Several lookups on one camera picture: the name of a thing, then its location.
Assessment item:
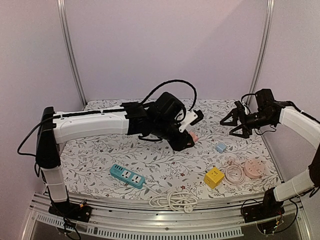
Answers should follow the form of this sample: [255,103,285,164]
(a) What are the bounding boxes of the floral table mat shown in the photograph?
[60,99,282,200]

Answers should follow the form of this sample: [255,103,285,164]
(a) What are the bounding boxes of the left aluminium frame post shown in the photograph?
[56,0,87,107]

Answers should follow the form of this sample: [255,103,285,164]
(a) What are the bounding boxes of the pink coiled cable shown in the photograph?
[222,156,247,185]

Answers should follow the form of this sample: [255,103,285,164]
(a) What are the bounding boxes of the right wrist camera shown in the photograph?
[234,100,251,115]

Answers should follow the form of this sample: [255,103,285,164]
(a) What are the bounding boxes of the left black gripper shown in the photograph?
[152,118,195,152]

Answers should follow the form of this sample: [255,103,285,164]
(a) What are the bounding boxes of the blue plug adapter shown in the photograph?
[215,142,227,154]

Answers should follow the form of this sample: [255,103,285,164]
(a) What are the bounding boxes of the aluminium front rail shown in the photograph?
[21,192,313,240]

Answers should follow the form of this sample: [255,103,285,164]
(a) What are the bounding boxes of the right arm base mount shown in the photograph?
[240,199,285,223]

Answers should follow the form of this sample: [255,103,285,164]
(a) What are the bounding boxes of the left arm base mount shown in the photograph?
[48,199,92,223]

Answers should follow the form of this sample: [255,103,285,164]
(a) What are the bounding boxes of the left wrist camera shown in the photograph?
[178,110,204,133]

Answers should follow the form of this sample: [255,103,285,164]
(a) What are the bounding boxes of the teal power strip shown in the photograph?
[109,164,146,190]

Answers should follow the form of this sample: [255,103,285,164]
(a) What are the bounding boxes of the right aluminium frame post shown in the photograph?
[248,0,275,94]

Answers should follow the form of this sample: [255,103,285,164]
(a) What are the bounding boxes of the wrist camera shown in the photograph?
[178,110,204,133]
[234,100,251,115]

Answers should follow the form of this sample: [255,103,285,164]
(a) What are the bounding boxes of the pink plug adapter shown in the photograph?
[189,131,199,143]

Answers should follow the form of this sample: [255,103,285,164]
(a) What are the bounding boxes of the yellow cube socket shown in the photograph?
[204,167,225,189]

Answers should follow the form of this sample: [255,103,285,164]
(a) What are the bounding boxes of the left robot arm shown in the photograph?
[27,92,204,217]

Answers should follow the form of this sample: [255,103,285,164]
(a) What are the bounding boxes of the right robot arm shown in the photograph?
[220,88,320,218]

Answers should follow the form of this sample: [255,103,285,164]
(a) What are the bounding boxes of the aluminium frame post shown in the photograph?
[56,0,87,107]
[248,0,275,94]

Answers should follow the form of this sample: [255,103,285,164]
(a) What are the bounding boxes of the white power strip cable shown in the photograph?
[142,183,199,214]

